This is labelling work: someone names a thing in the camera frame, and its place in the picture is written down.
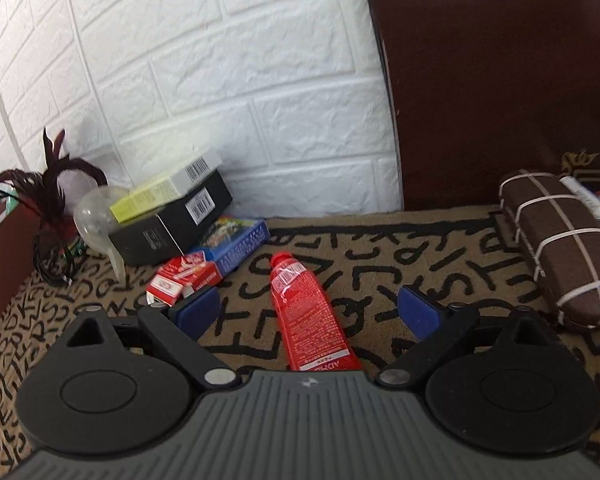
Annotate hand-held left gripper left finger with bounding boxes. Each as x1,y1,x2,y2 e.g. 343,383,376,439
65,287,241,392

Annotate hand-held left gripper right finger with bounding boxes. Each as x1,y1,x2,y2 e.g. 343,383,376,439
375,285,543,390

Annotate red tube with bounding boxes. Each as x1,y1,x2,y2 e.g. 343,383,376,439
269,252,365,372

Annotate red card box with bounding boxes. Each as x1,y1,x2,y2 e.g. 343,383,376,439
146,253,219,307

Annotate letter print mat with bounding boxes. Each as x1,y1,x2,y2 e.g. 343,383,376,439
0,202,600,478

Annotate blue picture card box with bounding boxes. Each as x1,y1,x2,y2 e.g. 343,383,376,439
188,215,271,279

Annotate black box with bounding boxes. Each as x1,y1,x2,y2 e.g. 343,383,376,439
108,169,234,267

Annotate yellow-green box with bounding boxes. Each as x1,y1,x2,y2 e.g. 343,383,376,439
109,147,224,225

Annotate clear plastic funnel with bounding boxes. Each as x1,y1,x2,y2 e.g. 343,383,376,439
73,185,127,281

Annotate brown checked glasses case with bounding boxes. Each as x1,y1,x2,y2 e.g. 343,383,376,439
497,170,600,332

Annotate dark red feathers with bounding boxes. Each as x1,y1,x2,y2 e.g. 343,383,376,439
0,128,109,223

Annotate white tube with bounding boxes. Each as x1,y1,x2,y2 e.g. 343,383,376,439
560,175,600,233

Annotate dark brown wooden board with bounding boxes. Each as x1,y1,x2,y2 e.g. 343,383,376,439
359,0,600,212

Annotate black coiled cable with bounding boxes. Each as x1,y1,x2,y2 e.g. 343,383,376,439
32,219,87,287

